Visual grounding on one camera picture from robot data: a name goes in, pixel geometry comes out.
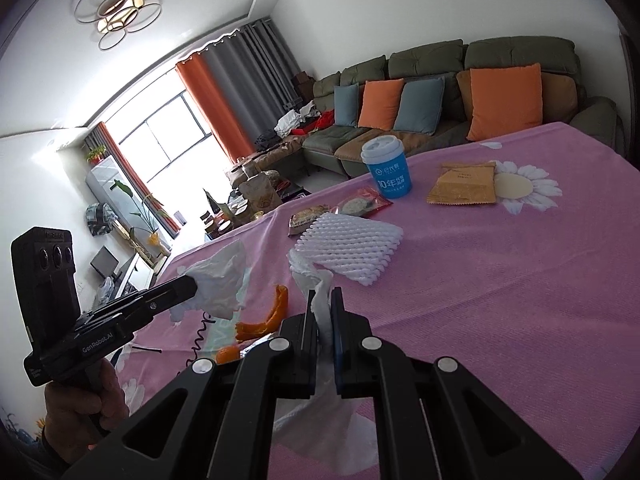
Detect green and brown sofa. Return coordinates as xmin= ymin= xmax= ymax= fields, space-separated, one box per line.
xmin=227 ymin=35 xmax=626 ymax=181

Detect person's left hand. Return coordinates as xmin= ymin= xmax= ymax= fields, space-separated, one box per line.
xmin=44 ymin=360 xmax=131 ymax=461

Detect orange cushion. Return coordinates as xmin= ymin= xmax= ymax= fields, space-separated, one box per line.
xmin=467 ymin=63 xmax=544 ymax=142
xmin=357 ymin=79 xmax=406 ymax=131

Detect red snack packet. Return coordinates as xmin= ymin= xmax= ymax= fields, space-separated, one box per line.
xmin=334 ymin=187 xmax=393 ymax=218

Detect black monitor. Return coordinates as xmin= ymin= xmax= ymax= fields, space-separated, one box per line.
xmin=91 ymin=246 xmax=121 ymax=278

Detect white TV cabinet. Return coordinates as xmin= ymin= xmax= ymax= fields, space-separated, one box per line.
xmin=90 ymin=252 xmax=156 ymax=306

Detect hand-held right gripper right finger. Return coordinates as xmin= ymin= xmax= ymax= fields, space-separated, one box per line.
xmin=330 ymin=287 xmax=608 ymax=480

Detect blue-grey cushion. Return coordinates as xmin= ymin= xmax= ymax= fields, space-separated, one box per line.
xmin=392 ymin=76 xmax=446 ymax=135
xmin=334 ymin=83 xmax=361 ymax=127

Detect white foam fruit net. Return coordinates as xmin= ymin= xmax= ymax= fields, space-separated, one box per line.
xmin=287 ymin=211 xmax=405 ymax=287

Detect curved orange peel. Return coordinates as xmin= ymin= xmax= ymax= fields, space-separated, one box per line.
xmin=235 ymin=285 xmax=289 ymax=342

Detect pink floral tablecloth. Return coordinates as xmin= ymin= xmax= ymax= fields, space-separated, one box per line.
xmin=112 ymin=121 xmax=640 ymax=480

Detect brown snack packet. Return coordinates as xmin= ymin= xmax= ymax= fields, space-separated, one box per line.
xmin=288 ymin=205 xmax=332 ymax=236

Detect grey and orange curtain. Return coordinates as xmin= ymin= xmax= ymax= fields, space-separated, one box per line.
xmin=85 ymin=127 xmax=181 ymax=238

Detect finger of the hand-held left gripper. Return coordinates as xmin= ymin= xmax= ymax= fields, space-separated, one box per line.
xmin=107 ymin=274 xmax=199 ymax=328

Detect ring ceiling lamp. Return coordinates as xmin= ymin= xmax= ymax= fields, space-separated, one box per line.
xmin=75 ymin=0 xmax=163 ymax=52

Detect brown paper bag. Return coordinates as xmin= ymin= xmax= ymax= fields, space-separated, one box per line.
xmin=237 ymin=171 xmax=283 ymax=213

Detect tall leafy plant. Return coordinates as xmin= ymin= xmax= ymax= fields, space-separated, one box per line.
xmin=112 ymin=179 xmax=166 ymax=261

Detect large window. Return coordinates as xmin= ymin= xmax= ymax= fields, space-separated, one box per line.
xmin=102 ymin=90 xmax=228 ymax=186

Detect tan snack packet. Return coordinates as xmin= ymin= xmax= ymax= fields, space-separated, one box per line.
xmin=426 ymin=161 xmax=498 ymax=206

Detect white clothes pile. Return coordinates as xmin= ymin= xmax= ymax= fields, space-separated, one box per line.
xmin=274 ymin=101 xmax=318 ymax=137

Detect long white tissue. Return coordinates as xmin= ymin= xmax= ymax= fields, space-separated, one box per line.
xmin=272 ymin=269 xmax=381 ymax=467

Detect brown cardboard boxes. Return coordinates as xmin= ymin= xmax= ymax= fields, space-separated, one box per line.
xmin=292 ymin=71 xmax=316 ymax=103

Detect red cloth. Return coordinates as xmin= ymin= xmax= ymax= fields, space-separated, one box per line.
xmin=292 ymin=109 xmax=336 ymax=136

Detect yellow flower vase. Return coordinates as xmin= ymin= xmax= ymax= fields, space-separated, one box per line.
xmin=147 ymin=232 xmax=173 ymax=261

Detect person's left forearm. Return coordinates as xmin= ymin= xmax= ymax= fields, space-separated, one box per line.
xmin=39 ymin=425 xmax=76 ymax=478

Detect white standing air conditioner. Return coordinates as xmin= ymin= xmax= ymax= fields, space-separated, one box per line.
xmin=85 ymin=155 xmax=151 ymax=241

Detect blue paper cup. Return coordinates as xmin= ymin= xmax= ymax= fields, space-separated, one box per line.
xmin=361 ymin=135 xmax=416 ymax=197

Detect cluttered coffee table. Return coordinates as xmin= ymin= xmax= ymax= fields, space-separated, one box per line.
xmin=202 ymin=157 xmax=311 ymax=241

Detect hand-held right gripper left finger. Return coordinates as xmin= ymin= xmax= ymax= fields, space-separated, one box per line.
xmin=62 ymin=287 xmax=321 ymax=480

